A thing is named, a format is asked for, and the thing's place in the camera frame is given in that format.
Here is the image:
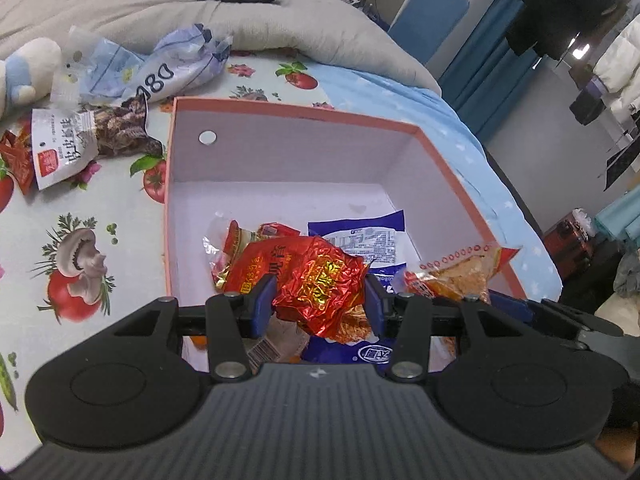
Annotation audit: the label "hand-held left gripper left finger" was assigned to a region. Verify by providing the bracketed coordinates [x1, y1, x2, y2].
[112, 276, 277, 382]

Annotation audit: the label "light blue bed sheet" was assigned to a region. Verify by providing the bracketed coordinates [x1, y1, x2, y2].
[312, 62, 563, 306]

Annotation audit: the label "red crinkled snack packet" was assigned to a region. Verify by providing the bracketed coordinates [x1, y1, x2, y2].
[222, 235, 371, 343]

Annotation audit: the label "grey duvet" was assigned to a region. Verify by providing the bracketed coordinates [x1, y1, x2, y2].
[0, 0, 443, 96]

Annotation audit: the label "blue curtain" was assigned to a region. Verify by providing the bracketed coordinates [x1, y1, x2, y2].
[437, 0, 543, 141]

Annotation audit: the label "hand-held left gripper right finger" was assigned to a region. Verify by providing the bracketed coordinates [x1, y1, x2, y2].
[364, 272, 521, 382]

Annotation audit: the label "dark hanging clothes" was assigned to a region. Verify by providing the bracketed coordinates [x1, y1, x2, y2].
[505, 0, 632, 61]

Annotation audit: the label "clear packet with barcode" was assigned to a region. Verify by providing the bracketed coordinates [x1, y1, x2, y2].
[245, 317, 311, 368]

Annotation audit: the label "fruit printed tablecloth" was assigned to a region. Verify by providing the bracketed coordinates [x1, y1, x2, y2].
[0, 47, 351, 456]

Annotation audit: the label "orange snack packet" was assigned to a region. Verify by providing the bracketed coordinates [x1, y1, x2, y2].
[402, 242, 523, 361]

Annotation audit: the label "white brown packet red label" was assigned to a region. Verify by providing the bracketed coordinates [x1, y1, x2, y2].
[31, 96, 163, 192]

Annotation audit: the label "white blue plush toy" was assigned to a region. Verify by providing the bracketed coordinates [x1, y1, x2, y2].
[0, 37, 63, 121]

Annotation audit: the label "white puffy jacket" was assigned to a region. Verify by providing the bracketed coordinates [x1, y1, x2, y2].
[592, 20, 640, 116]

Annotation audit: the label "deep pink cardboard box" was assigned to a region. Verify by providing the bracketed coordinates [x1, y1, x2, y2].
[162, 96, 523, 376]

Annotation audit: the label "dark red snack packet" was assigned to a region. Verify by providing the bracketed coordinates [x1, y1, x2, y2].
[0, 127, 36, 196]

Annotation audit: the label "blue white snack packet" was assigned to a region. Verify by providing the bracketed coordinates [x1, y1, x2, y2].
[300, 210, 408, 376]

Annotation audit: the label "dark red suitcase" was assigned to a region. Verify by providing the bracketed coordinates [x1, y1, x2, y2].
[542, 210, 601, 281]

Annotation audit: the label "blue white plastic bag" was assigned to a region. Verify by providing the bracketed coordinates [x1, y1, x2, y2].
[80, 22, 233, 106]

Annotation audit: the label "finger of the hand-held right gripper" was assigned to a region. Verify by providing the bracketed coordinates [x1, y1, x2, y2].
[487, 289, 586, 346]

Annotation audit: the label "clear plastic bag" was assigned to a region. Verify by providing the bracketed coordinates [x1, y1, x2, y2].
[50, 25, 101, 111]

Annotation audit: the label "blue chair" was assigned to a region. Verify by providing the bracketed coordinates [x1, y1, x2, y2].
[387, 0, 471, 66]

